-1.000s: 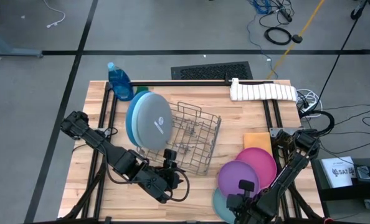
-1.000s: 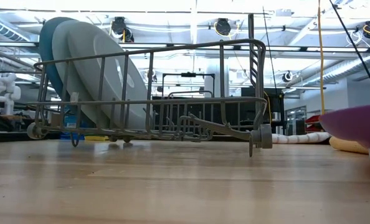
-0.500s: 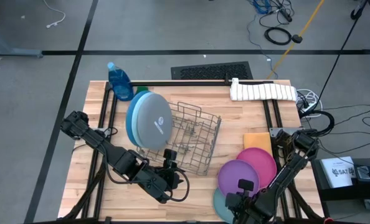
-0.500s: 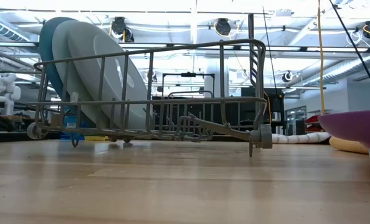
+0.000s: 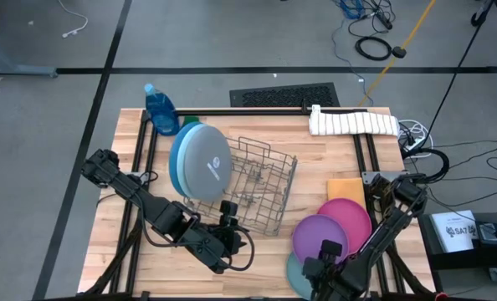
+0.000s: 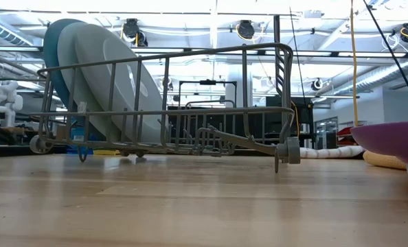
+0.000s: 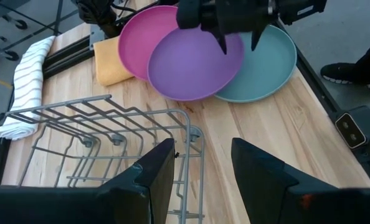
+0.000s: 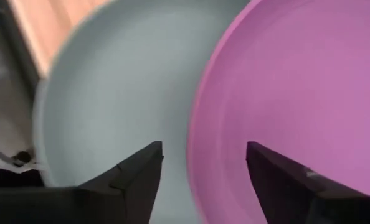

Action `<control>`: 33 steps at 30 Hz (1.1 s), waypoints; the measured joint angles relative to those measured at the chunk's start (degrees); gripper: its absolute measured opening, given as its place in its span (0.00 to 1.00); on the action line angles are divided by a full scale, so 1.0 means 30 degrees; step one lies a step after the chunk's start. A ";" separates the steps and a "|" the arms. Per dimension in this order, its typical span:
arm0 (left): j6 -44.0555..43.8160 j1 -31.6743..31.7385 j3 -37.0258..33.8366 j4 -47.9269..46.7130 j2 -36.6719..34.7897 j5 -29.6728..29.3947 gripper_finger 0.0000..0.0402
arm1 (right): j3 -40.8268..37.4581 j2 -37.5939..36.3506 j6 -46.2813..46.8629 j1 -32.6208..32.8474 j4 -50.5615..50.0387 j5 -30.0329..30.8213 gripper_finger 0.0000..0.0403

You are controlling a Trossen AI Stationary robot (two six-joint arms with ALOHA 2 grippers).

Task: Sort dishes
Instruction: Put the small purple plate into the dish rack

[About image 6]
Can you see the large pale grey plate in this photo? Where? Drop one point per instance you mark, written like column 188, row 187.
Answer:
column 121, row 68

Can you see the large dark blue plate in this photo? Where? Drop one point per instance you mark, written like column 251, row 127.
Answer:
column 51, row 55

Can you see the purple plate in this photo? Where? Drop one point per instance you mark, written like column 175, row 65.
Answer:
column 393, row 140

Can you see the green and yellow sponge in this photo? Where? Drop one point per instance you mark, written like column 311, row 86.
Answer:
column 104, row 152

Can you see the white striped rolled towel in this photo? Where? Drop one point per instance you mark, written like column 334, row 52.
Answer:
column 327, row 152

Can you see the blue dish soap bottle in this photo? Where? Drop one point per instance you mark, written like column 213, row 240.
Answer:
column 77, row 139

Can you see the red stacked bins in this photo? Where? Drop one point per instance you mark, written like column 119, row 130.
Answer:
column 346, row 133

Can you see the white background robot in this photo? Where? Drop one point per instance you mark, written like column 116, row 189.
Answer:
column 6, row 103

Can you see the black slanted pole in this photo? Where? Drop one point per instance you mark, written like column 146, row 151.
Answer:
column 393, row 55

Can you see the black background gantry frame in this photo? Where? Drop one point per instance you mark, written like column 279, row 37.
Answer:
column 207, row 82

